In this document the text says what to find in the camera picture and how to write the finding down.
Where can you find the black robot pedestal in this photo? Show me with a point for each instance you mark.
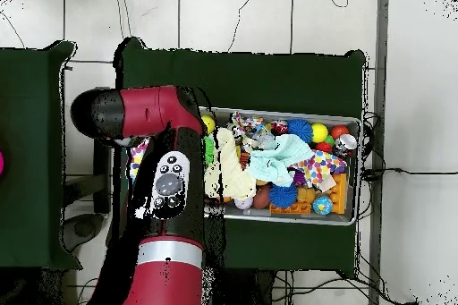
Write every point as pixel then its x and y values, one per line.
pixel 250 288

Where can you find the silver can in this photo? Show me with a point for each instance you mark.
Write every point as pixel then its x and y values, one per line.
pixel 345 144

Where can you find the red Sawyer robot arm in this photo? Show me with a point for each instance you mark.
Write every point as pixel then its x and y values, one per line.
pixel 150 111

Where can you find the yellow ball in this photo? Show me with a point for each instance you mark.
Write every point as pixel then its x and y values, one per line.
pixel 208 123
pixel 319 132

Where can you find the blue globe ball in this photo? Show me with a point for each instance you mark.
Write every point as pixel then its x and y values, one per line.
pixel 322 205

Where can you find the grey rounded base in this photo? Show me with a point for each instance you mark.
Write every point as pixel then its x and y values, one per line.
pixel 84 228

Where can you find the pink round object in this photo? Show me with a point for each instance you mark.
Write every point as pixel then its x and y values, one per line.
pixel 1 163

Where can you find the polka dot cloth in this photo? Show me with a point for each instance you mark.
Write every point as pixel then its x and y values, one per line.
pixel 136 158
pixel 320 169

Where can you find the cream waffle cloth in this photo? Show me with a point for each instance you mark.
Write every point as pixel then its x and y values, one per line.
pixel 232 172

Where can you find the orange ball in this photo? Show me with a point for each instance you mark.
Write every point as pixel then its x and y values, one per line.
pixel 339 131

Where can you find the blue spiky ball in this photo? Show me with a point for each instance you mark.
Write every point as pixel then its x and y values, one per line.
pixel 300 129

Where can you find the orange building block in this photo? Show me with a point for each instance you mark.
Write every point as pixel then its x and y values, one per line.
pixel 340 190

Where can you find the green spiky ball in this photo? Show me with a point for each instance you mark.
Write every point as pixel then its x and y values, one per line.
pixel 209 149

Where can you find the dark green table cloth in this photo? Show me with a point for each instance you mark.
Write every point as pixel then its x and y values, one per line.
pixel 250 79
pixel 28 104

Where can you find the mint waffle cloth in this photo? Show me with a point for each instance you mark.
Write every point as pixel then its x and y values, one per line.
pixel 275 162

